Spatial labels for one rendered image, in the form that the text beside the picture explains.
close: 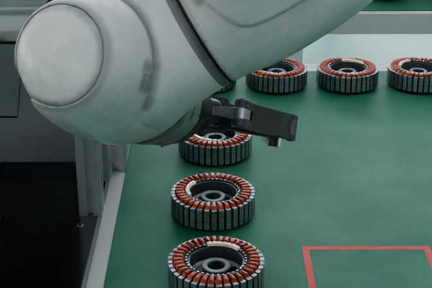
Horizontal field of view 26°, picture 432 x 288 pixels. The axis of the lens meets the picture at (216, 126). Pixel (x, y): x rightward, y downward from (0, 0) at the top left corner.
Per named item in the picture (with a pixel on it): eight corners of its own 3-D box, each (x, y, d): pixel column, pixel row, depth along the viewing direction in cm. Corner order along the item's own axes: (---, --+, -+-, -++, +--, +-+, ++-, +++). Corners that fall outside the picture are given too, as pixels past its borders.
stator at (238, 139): (203, 132, 151) (202, 111, 149) (264, 147, 146) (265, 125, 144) (164, 157, 142) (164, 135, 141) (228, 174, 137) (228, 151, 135)
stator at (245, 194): (258, 197, 130) (259, 172, 129) (249, 236, 120) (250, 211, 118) (179, 191, 132) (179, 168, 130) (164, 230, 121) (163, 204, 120)
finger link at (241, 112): (180, 94, 88) (211, 92, 84) (225, 104, 91) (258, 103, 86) (177, 119, 88) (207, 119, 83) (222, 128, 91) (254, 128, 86)
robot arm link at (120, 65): (110, 175, 77) (249, 97, 74) (25, 159, 62) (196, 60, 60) (56, 62, 79) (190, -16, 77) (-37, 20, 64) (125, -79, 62)
